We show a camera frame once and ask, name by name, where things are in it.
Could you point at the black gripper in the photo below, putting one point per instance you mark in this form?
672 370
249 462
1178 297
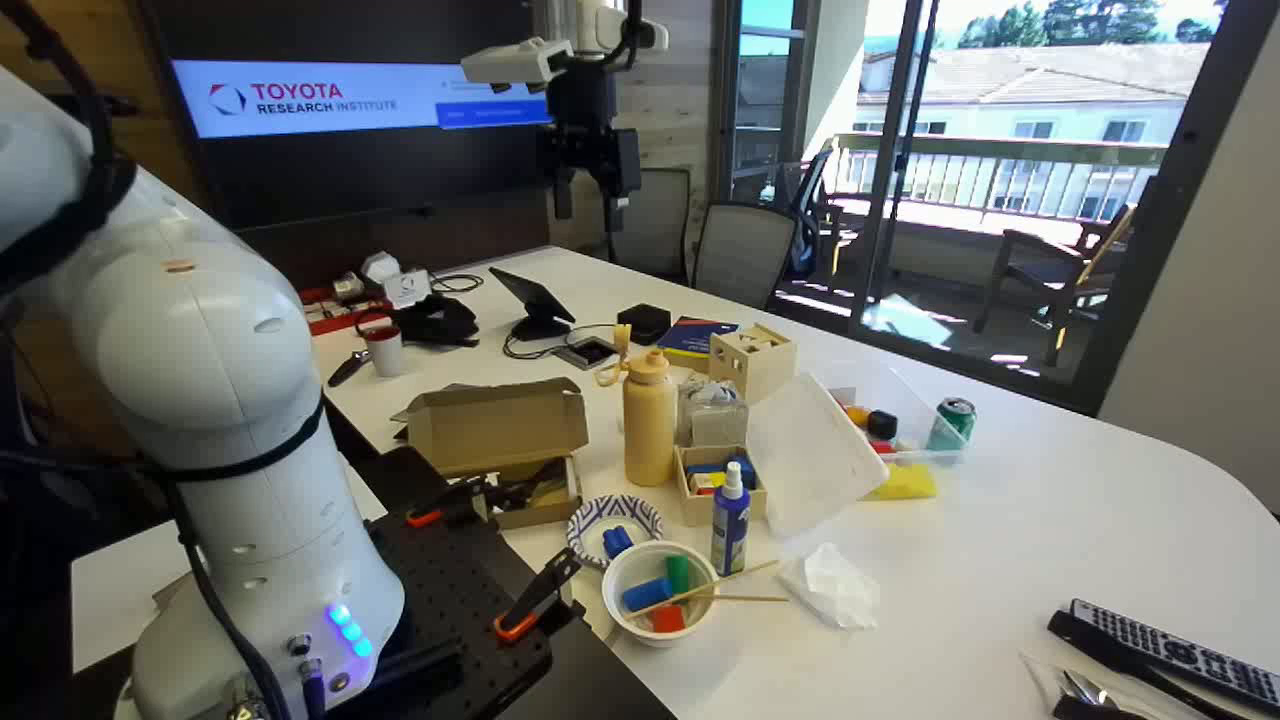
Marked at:
584 134

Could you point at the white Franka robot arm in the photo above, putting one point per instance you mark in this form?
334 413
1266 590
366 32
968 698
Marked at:
201 347

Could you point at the yellow block in wooden box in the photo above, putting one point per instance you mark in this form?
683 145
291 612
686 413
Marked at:
709 483

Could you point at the blue white patterned plate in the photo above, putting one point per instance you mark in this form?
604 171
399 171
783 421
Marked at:
626 509

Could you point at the small wooden block box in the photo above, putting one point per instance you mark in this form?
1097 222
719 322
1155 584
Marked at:
686 499

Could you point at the blue block on plate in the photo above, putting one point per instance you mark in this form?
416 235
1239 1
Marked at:
618 541

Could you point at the orange block in container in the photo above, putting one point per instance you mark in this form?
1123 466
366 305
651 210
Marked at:
859 413

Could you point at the black block in container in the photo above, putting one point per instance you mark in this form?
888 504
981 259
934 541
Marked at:
883 426

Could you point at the green block in bowl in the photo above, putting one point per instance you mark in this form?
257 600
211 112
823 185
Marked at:
683 572

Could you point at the blue block in bowl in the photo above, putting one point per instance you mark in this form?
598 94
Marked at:
646 593

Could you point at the red block in bowl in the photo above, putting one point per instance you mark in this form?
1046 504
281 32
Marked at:
665 618

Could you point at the grey mesh office chair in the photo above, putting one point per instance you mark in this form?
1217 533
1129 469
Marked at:
657 227
743 253

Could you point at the black tablet stand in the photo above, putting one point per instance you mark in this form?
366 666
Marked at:
532 305

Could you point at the small black box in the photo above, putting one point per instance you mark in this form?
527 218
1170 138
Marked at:
640 322

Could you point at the black phone on pad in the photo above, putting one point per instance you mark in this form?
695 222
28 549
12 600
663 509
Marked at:
584 354

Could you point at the colourful book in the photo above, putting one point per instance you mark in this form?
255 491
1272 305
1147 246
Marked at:
699 333

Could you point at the black pouch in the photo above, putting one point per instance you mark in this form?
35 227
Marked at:
439 322

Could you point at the white crumpled items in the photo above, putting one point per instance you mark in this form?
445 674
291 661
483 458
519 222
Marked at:
401 283

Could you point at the black office chair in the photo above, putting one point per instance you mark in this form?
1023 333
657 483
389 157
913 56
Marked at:
812 214

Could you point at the tan water bottle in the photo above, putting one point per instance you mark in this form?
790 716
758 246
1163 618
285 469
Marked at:
651 421

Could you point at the wooden shape sorter cube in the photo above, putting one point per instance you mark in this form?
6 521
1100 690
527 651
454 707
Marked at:
753 363

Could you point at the open cardboard box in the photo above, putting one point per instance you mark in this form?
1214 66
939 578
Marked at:
494 426

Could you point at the grey holder with items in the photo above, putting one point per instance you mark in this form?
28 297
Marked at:
715 418

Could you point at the white cup red band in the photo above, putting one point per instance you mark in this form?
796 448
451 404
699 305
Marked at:
384 350

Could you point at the red flat box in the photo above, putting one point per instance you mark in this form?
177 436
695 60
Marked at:
342 314

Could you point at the black marker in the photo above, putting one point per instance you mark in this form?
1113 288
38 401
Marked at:
345 370

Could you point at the black clamp orange tips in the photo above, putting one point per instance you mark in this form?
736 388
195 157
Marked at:
532 600
445 504

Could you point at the white plastic board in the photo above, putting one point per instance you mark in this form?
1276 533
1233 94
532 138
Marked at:
812 462

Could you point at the small bottle with blue cap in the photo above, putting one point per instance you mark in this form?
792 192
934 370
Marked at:
728 524

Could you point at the wooden stick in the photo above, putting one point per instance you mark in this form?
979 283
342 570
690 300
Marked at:
743 578

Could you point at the balcony railing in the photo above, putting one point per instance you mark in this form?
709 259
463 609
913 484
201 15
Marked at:
995 183

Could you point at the teal can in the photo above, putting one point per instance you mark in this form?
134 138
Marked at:
954 426

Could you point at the colourful bowl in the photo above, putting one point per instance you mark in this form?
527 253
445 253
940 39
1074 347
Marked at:
699 618

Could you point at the crumpled white plastic wrap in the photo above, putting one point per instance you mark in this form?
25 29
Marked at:
829 584

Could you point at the dark outdoor chair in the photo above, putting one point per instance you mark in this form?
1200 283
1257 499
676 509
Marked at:
1054 272

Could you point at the silver cutlery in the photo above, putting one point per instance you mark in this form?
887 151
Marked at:
1084 694

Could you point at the light grey wrist camera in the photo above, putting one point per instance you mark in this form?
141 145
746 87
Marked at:
519 60

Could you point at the wall television screen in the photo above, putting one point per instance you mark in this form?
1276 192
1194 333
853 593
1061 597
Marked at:
334 100

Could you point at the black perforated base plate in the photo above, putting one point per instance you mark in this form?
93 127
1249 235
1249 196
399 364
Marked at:
463 584

